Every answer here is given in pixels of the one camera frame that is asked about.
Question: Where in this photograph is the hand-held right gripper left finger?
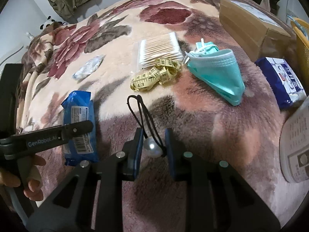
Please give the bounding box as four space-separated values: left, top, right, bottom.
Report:
25 127 145 232

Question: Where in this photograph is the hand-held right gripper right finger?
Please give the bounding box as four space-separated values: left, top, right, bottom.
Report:
165 128 282 232

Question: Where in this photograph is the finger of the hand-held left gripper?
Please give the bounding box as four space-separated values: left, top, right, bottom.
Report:
58 120 94 142

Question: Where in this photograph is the black pearl hair tie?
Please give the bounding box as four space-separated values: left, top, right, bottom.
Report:
127 95 167 159

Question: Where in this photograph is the blue wet wipes pack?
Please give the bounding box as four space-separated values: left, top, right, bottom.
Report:
61 90 99 167

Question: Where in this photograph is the small white blue packet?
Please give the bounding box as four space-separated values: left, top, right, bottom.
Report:
72 55 105 80

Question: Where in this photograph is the bag of cotton swabs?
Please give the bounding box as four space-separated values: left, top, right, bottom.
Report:
135 32 185 74

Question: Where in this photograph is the yellow plastic basket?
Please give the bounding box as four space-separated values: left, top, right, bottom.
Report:
290 18 309 78

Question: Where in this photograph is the person's left hand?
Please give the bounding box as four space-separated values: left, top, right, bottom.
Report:
0 155 46 201

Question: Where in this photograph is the floral plush blanket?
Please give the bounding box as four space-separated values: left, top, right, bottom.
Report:
16 0 300 232

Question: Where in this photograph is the yellow tape measure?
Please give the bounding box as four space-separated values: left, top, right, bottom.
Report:
130 57 182 92

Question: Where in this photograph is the teal face mask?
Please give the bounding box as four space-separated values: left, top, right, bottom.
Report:
185 39 245 106

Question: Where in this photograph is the panda plush toy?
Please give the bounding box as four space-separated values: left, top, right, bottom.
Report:
40 16 69 31

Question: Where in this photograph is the navy white tissue pack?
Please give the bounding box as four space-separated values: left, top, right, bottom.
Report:
255 57 307 110

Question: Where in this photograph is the cardboard box with label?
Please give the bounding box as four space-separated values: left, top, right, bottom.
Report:
219 0 291 62

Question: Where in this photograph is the grey cable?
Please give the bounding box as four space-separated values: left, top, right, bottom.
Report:
0 45 27 66

